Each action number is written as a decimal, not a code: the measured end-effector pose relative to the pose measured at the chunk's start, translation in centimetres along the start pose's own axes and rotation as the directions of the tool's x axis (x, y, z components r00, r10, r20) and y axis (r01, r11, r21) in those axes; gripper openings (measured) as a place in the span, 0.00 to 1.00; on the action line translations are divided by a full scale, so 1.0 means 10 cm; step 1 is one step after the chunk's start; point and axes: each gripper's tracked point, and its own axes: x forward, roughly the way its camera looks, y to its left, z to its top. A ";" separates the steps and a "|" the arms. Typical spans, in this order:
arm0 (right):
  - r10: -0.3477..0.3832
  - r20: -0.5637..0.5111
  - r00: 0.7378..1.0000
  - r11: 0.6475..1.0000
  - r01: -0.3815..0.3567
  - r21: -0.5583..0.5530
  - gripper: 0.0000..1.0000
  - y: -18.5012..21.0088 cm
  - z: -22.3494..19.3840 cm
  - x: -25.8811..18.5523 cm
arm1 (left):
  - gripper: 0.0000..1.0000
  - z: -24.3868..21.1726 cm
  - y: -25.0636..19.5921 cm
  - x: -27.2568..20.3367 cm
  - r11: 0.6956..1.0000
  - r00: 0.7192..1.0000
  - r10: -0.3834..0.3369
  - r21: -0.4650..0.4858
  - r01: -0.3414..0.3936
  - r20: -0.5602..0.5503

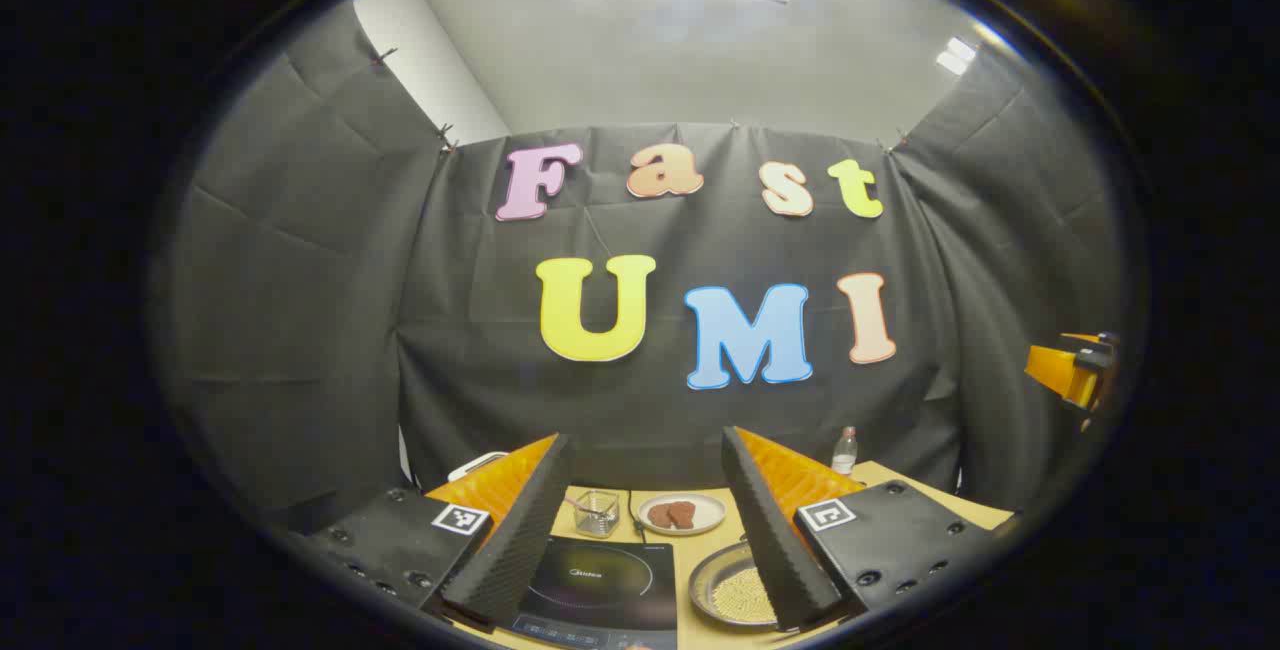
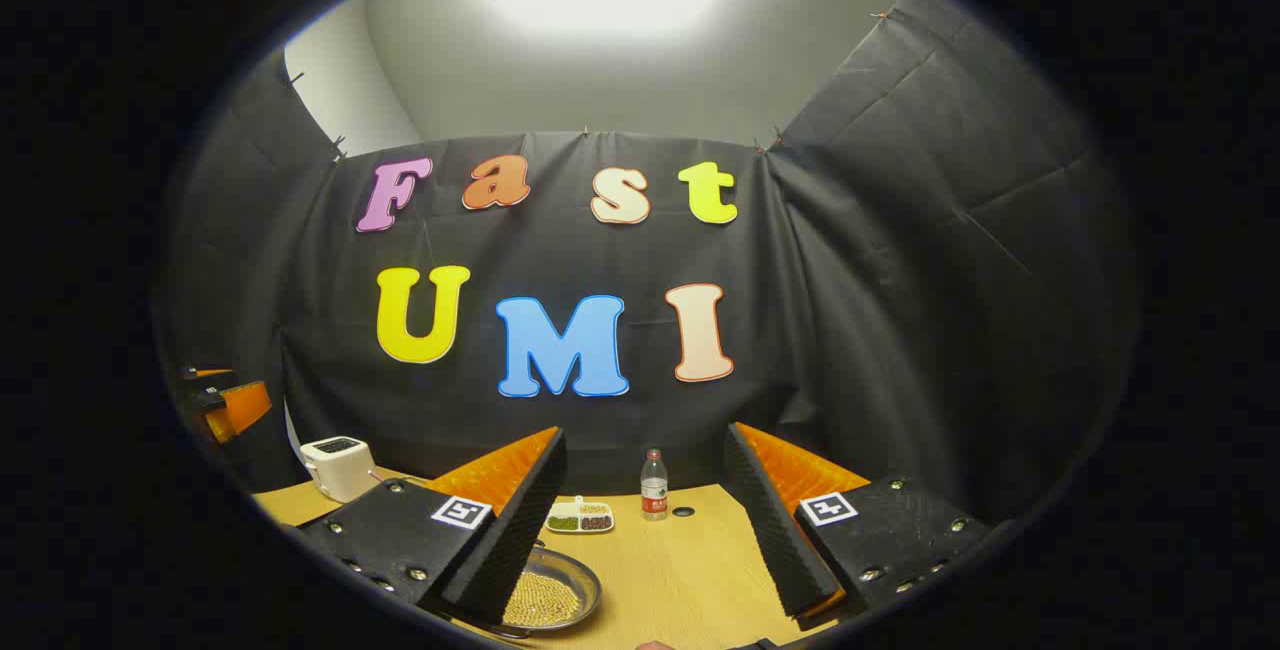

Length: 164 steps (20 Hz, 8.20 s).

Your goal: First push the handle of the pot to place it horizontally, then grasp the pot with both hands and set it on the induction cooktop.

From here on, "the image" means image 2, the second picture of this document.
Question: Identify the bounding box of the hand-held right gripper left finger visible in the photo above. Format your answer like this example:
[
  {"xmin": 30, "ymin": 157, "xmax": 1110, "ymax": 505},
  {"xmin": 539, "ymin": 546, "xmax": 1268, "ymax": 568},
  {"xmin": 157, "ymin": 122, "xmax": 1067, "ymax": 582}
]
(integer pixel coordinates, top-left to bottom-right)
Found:
[{"xmin": 298, "ymin": 427, "xmax": 568, "ymax": 626}]

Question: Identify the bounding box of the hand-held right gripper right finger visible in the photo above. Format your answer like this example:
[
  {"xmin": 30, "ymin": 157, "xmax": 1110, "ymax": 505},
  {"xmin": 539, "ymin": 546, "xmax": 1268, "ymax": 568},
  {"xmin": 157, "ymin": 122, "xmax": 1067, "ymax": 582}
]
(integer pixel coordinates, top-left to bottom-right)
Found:
[{"xmin": 722, "ymin": 422, "xmax": 993, "ymax": 619}]

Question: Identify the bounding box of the steel pot with black handles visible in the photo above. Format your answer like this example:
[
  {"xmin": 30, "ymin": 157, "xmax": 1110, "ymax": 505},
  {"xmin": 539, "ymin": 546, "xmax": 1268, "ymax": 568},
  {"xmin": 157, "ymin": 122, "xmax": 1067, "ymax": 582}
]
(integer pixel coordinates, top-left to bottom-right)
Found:
[{"xmin": 440, "ymin": 542, "xmax": 604, "ymax": 639}]

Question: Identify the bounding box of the white divided dish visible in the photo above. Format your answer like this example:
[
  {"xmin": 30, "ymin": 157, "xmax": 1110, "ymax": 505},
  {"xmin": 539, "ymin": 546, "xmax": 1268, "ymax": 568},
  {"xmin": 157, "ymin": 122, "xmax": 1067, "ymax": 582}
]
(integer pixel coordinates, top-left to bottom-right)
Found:
[{"xmin": 546, "ymin": 496, "xmax": 616, "ymax": 534}]

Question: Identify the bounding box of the pile of soybeans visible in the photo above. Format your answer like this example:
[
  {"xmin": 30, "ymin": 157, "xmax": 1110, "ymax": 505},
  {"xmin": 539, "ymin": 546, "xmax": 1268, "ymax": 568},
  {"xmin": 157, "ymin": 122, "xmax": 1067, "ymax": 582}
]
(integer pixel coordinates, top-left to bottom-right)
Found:
[{"xmin": 503, "ymin": 570, "xmax": 583, "ymax": 628}]

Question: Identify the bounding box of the white toaster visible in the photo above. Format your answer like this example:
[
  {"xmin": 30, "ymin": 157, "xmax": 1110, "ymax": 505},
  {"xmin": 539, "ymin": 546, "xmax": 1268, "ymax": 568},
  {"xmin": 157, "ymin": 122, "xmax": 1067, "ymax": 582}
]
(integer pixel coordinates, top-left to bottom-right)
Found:
[{"xmin": 300, "ymin": 437, "xmax": 377, "ymax": 504}]

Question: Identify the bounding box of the clear plastic water bottle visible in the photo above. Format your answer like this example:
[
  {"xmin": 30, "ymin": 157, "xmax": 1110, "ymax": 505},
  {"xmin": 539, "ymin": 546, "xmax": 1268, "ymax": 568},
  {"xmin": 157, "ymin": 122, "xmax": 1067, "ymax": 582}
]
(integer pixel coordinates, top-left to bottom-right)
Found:
[{"xmin": 641, "ymin": 449, "xmax": 669, "ymax": 522}]

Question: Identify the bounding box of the black backdrop cloth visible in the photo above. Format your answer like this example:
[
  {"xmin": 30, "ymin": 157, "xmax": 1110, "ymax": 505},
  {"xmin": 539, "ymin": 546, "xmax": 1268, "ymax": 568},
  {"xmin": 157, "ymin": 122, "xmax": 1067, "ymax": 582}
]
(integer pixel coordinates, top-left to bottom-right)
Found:
[{"xmin": 150, "ymin": 0, "xmax": 1141, "ymax": 531}]

